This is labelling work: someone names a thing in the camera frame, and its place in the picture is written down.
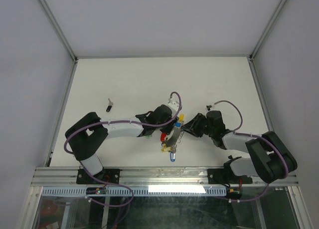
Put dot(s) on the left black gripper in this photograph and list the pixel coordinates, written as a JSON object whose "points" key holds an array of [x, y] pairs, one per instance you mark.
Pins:
{"points": [[168, 129]]}

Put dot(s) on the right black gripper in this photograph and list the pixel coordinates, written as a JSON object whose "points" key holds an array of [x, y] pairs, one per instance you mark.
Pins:
{"points": [[192, 125]]}

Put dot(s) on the metal key holder red handle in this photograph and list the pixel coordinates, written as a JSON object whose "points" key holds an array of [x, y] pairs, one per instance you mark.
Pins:
{"points": [[169, 143]]}

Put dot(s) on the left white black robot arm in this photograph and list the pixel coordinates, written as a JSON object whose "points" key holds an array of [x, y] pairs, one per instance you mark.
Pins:
{"points": [[86, 136]]}

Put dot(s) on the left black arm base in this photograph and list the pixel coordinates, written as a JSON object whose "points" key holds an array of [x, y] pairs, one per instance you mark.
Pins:
{"points": [[98, 176]]}

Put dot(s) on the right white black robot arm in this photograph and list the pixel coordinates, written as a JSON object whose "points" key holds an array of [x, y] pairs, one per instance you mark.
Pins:
{"points": [[269, 158]]}

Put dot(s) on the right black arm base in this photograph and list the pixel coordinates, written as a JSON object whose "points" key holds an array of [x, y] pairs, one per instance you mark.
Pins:
{"points": [[226, 177]]}

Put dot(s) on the black tagged key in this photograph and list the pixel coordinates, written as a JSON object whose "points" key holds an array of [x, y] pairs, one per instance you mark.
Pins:
{"points": [[110, 105]]}

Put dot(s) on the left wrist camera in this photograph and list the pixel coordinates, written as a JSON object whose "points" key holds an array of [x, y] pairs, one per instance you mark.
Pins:
{"points": [[173, 104]]}

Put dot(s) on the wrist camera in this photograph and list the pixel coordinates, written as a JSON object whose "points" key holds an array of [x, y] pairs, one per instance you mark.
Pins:
{"points": [[173, 104], [210, 107]]}

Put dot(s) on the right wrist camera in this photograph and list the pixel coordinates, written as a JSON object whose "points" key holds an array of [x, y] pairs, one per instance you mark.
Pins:
{"points": [[210, 107]]}

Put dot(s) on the aluminium mounting rail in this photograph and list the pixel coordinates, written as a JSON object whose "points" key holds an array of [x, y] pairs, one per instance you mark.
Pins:
{"points": [[128, 176]]}

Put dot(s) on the grey slotted cable duct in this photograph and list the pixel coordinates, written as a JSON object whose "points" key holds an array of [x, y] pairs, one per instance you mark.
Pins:
{"points": [[209, 191]]}

